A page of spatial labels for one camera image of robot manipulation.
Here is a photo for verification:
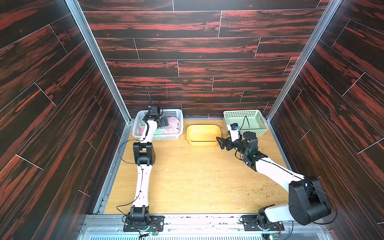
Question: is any red apple netted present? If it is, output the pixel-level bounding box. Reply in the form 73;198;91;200
139;126;146;136
164;125;179;135
167;117;181;129

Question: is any red apple netted front right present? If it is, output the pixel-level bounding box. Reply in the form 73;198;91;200
164;125;179;135

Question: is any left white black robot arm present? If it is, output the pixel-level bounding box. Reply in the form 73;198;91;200
125;106;163;233

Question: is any front aluminium rail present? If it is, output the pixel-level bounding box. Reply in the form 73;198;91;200
78;214;334;240

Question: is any red apple netted back right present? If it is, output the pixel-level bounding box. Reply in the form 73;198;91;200
167;117;181;129

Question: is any aluminium frame post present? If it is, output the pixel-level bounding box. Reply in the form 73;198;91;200
65;0;132;124
267;0;342;124

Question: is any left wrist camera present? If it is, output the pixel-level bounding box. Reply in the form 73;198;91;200
149;105;161;118

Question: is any red apple netted front left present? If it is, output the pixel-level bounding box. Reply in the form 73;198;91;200
139;126;146;136

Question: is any white plastic mesh basket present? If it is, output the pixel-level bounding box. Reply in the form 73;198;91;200
132;109;184;141

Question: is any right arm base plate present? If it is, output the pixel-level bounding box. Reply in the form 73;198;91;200
240;214;285;232

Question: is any green plastic mesh basket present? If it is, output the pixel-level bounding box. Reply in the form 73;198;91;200
223;110;269;136

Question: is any right aluminium frame post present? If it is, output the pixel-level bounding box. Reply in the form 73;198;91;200
267;0;342;124

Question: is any left aluminium frame post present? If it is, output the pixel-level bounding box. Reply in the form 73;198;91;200
65;0;132;124

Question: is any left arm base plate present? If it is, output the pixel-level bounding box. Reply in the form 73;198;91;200
123;214;165;233

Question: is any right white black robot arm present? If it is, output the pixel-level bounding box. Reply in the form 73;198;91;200
216;131;332;230

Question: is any yellow plastic tub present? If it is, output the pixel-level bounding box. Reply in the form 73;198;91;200
187;125;222;147

